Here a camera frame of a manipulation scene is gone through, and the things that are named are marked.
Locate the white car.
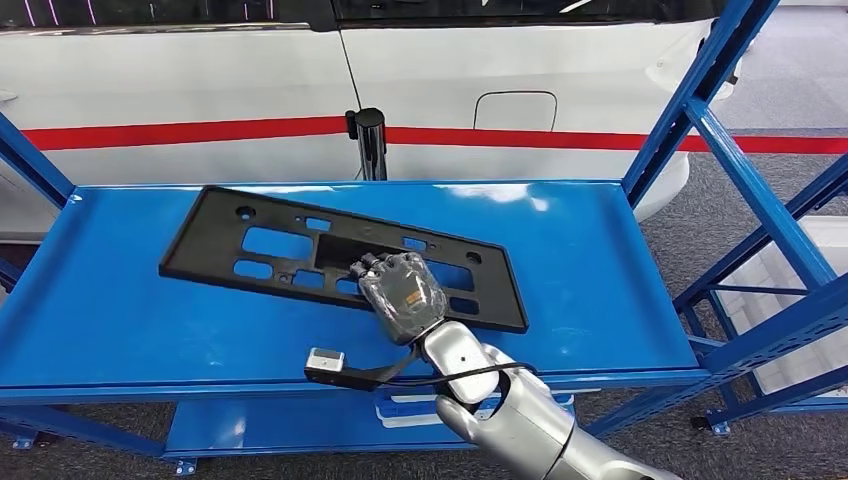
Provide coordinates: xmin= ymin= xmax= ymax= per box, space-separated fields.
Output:
xmin=0 ymin=0 xmax=757 ymax=243

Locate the black stanchion post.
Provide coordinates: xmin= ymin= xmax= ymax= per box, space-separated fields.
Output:
xmin=344 ymin=107 xmax=389 ymax=182

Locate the black plastic car part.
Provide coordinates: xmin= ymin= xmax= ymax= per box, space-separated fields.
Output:
xmin=158 ymin=185 xmax=530 ymax=335

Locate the white plastic crate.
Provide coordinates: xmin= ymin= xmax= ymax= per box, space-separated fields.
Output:
xmin=748 ymin=317 xmax=848 ymax=395
xmin=718 ymin=215 xmax=848 ymax=319

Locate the red barrier belt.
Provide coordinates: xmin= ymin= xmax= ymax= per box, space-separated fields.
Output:
xmin=19 ymin=115 xmax=848 ymax=155

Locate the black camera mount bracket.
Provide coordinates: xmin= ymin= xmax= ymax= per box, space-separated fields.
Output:
xmin=304 ymin=347 xmax=420 ymax=393

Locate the black camera cable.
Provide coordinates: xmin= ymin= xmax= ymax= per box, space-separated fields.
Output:
xmin=380 ymin=360 xmax=537 ymax=389

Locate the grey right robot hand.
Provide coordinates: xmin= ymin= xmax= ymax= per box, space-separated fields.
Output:
xmin=349 ymin=250 xmax=450 ymax=347

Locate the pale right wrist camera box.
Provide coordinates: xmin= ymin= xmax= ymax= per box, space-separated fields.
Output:
xmin=304 ymin=347 xmax=346 ymax=374

